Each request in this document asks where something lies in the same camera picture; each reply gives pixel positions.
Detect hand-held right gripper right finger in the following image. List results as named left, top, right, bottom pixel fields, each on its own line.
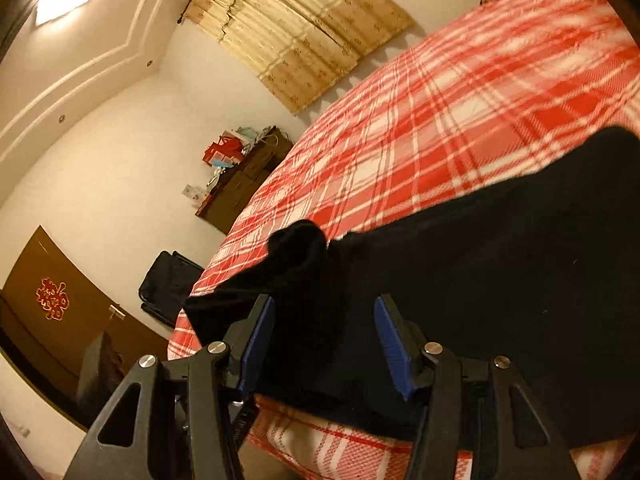
left=374, top=294, right=581, bottom=480

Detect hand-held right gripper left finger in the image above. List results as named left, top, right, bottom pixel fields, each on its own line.
left=64, top=294, right=276, bottom=480

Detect black pants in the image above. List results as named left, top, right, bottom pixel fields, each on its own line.
left=182, top=126, right=640, bottom=448

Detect black bag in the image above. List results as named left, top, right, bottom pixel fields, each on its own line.
left=138, top=250, right=205, bottom=328

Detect brown wooden dresser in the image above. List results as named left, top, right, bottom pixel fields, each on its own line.
left=195, top=127, right=294, bottom=235

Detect brown wooden door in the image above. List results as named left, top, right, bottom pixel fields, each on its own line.
left=0, top=225, right=171, bottom=431

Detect red gift bag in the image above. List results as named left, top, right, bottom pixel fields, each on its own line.
left=202, top=131, right=246, bottom=166

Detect red knot door ornament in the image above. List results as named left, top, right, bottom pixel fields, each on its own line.
left=35, top=276, right=69, bottom=321

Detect red plaid bed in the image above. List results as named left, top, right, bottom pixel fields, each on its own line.
left=167, top=0, right=640, bottom=480

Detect beige window curtain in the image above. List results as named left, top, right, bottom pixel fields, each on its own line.
left=187, top=0, right=416, bottom=116

